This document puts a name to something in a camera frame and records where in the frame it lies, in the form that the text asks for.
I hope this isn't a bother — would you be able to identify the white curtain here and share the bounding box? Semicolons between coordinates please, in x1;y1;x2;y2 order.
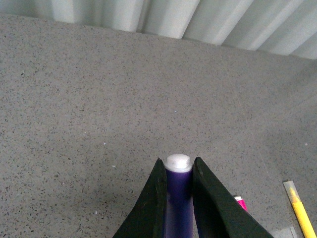
0;0;317;60

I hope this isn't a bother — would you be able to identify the pink pen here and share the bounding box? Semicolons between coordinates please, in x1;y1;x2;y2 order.
234;196;248;211

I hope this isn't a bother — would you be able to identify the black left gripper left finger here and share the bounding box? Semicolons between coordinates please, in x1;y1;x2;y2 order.
113;158;167;238

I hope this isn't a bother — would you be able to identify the purple pen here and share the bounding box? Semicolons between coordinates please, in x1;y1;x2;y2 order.
164;154;193;238

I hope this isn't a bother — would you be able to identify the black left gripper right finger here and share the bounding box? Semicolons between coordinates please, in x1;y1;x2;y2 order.
192;157;272;238

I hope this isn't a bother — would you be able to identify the yellow pen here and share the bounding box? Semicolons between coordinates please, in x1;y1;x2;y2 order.
283;181;317;238

